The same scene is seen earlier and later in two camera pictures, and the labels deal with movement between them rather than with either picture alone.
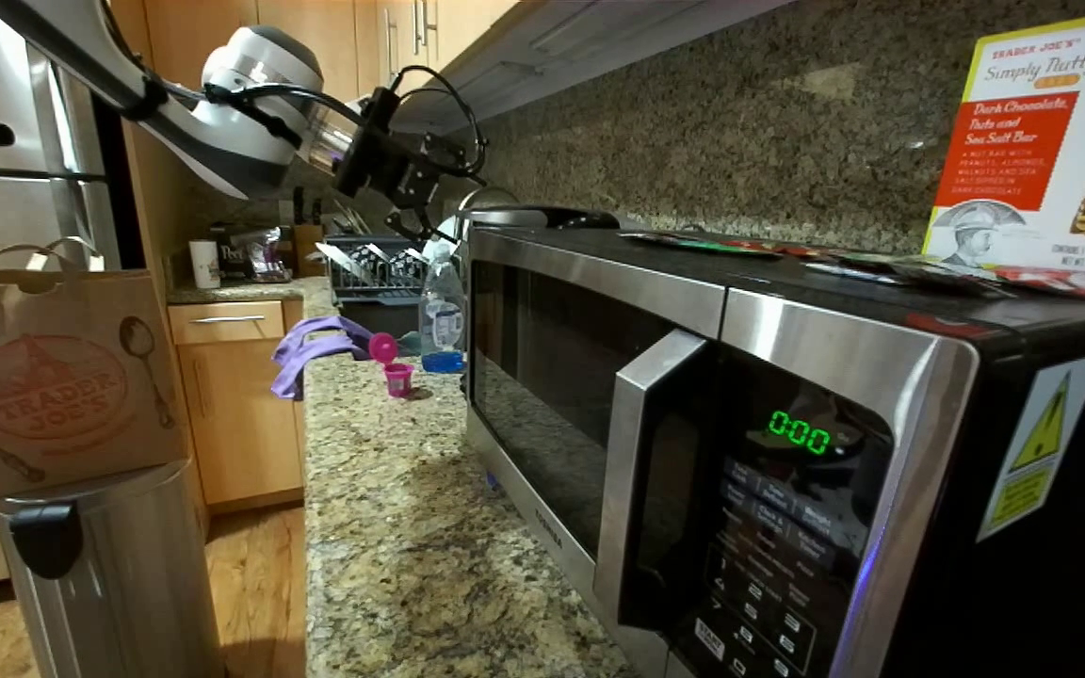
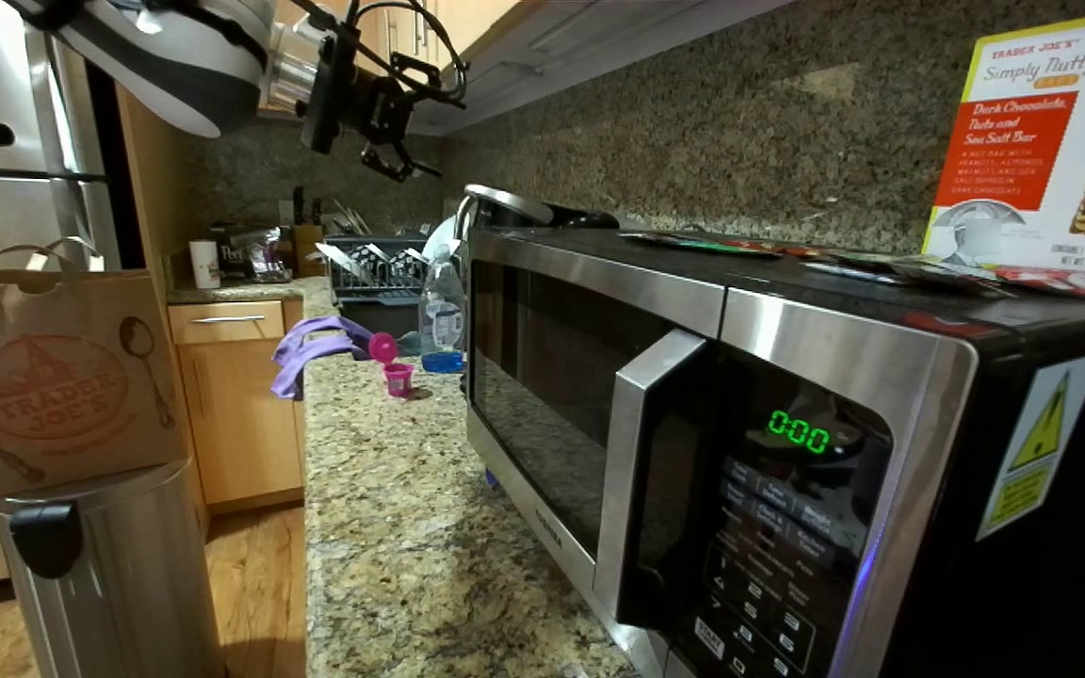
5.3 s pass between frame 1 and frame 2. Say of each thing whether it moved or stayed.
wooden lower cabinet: stayed
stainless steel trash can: stayed
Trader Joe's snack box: stayed
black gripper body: moved
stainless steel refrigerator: stayed
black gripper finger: moved
